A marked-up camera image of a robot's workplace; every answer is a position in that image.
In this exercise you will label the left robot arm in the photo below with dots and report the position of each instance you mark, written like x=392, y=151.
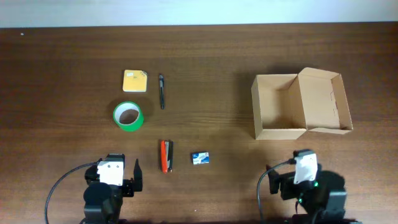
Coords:
x=107, y=189

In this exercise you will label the brown cardboard box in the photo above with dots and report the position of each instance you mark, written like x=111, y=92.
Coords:
x=285, y=106

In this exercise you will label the yellow sticky note pad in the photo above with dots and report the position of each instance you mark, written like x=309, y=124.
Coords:
x=134, y=81

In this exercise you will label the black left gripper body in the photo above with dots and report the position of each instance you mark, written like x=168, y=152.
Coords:
x=129, y=184

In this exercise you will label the black pen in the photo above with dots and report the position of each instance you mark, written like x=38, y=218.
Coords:
x=161, y=85

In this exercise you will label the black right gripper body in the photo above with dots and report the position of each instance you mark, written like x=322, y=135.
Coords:
x=283, y=182

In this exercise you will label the blue white staples box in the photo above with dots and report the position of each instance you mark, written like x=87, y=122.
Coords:
x=200, y=158

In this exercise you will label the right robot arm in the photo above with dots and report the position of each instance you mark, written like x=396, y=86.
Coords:
x=322, y=199

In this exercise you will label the orange black stapler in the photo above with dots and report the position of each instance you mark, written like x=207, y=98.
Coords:
x=166, y=155

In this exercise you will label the green tape roll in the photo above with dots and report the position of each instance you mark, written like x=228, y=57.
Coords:
x=128, y=116

